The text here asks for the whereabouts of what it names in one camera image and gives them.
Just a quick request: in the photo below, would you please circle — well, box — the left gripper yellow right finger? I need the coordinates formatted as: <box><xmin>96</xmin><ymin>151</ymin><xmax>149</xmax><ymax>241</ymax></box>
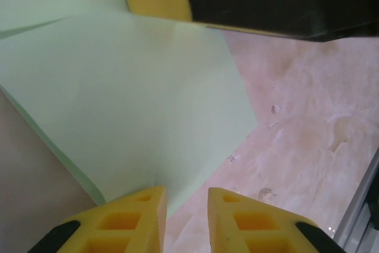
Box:
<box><xmin>207</xmin><ymin>187</ymin><xmax>346</xmax><ymax>253</ymax></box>

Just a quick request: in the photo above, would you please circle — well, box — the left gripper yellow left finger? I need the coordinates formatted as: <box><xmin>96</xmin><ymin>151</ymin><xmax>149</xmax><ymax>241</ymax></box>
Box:
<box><xmin>28</xmin><ymin>185</ymin><xmax>168</xmax><ymax>253</ymax></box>

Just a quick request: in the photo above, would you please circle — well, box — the light green paper sheet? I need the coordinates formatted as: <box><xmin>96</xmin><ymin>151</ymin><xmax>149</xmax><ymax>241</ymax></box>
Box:
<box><xmin>0</xmin><ymin>0</ymin><xmax>260</xmax><ymax>206</ymax></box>

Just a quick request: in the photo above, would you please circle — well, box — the long aluminium mounting rail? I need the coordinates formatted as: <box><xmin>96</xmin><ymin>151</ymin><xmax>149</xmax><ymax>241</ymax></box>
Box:
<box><xmin>331</xmin><ymin>158</ymin><xmax>379</xmax><ymax>253</ymax></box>

